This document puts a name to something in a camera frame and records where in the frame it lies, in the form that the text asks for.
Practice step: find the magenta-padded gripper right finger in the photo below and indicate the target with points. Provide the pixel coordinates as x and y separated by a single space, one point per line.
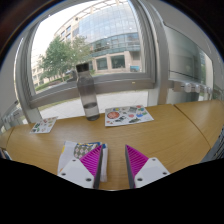
150 171

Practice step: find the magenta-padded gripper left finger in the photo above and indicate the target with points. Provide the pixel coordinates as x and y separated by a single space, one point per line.
75 173

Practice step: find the sticker sheet with green stickers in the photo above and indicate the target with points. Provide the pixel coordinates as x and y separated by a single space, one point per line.
44 125

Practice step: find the sticker sheet with red circle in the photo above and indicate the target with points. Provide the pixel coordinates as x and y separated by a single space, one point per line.
128 115

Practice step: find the clear grey drink bottle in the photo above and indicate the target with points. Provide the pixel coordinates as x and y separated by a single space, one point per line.
87 93

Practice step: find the green tree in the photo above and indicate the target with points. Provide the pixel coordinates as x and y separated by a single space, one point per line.
60 56

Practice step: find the glass-fronted building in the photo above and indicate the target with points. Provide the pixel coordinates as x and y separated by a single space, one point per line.
106 33

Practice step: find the white knobbed window rail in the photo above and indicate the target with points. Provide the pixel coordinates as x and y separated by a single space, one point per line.
10 116
188 87

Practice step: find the white window frame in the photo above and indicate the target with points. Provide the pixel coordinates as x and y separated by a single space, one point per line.
116 81

